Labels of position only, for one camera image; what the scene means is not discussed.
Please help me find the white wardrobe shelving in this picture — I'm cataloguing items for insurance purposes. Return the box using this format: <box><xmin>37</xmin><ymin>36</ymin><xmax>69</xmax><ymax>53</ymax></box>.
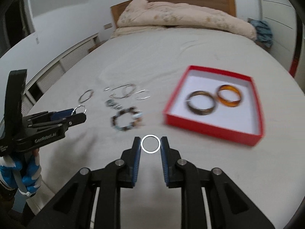
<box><xmin>260</xmin><ymin>0</ymin><xmax>303</xmax><ymax>77</ymax></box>

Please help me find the amber resin bangle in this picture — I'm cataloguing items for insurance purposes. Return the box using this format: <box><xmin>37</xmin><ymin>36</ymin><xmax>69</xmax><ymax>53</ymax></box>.
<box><xmin>216</xmin><ymin>84</ymin><xmax>243</xmax><ymax>108</ymax></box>

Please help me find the thin silver bangle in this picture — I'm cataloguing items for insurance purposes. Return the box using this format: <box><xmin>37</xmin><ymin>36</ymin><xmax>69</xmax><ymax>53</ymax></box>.
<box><xmin>78</xmin><ymin>90</ymin><xmax>94</xmax><ymax>104</ymax></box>

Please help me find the dark beaded bracelet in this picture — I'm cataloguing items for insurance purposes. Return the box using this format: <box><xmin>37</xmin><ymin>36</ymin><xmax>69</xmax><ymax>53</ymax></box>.
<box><xmin>111</xmin><ymin>106</ymin><xmax>144</xmax><ymax>132</ymax></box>

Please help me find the red jewelry box tray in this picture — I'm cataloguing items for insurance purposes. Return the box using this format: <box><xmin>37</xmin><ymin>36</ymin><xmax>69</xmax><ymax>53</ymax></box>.
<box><xmin>163</xmin><ymin>65</ymin><xmax>265</xmax><ymax>146</ymax></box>

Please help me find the wooden headboard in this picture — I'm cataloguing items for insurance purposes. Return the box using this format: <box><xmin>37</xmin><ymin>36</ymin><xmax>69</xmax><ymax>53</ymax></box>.
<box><xmin>110</xmin><ymin>0</ymin><xmax>237</xmax><ymax>29</ymax></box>

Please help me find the dark olive brown bangle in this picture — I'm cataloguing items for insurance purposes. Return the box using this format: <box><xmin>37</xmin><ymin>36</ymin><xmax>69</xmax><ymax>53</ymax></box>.
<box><xmin>185</xmin><ymin>90</ymin><xmax>217</xmax><ymax>116</ymax></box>

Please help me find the small white ring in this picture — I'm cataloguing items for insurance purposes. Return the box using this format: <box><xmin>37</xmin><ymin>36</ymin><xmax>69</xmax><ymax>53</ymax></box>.
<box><xmin>140</xmin><ymin>134</ymin><xmax>161</xmax><ymax>154</ymax></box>

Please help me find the pink floral duvet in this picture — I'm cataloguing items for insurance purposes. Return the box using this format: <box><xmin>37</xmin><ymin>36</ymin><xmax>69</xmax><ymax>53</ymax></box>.
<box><xmin>117</xmin><ymin>0</ymin><xmax>256</xmax><ymax>40</ymax></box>

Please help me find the blue crumpled cloth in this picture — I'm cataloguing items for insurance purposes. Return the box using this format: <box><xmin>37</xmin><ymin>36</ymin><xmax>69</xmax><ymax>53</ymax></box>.
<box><xmin>249</xmin><ymin>20</ymin><xmax>273</xmax><ymax>49</ymax></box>

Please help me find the silver hoop pair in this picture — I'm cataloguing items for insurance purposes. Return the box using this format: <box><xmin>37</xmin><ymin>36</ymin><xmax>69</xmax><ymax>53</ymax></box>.
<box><xmin>109</xmin><ymin>83</ymin><xmax>136</xmax><ymax>99</ymax></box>

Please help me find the twisted silver hoop earring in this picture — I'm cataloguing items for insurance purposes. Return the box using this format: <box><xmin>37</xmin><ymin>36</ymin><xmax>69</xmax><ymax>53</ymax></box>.
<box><xmin>134</xmin><ymin>89</ymin><xmax>151</xmax><ymax>100</ymax></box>

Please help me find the wooden nightstand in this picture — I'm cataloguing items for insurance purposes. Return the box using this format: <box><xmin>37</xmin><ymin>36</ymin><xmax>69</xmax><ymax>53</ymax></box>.
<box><xmin>88</xmin><ymin>41</ymin><xmax>107</xmax><ymax>53</ymax></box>

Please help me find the small silver ring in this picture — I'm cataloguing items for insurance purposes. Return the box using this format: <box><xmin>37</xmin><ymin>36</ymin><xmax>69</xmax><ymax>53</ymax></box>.
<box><xmin>72</xmin><ymin>104</ymin><xmax>87</xmax><ymax>115</ymax></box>

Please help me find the wall switch plate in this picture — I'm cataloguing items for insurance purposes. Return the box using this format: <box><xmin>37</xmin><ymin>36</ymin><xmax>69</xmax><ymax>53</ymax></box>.
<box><xmin>103</xmin><ymin>23</ymin><xmax>113</xmax><ymax>30</ymax></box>

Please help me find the blue white gloved left hand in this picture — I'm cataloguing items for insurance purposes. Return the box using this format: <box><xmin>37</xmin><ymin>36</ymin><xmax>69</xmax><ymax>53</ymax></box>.
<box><xmin>1</xmin><ymin>149</ymin><xmax>42</xmax><ymax>198</ymax></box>

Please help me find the dark metal brooch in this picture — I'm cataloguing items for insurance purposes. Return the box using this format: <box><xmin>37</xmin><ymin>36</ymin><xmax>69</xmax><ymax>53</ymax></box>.
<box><xmin>105</xmin><ymin>99</ymin><xmax>122</xmax><ymax>110</ymax></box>

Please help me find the white low wall cabinet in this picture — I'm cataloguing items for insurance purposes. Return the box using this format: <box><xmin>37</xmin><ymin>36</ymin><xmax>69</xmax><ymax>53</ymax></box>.
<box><xmin>22</xmin><ymin>34</ymin><xmax>98</xmax><ymax>116</ymax></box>

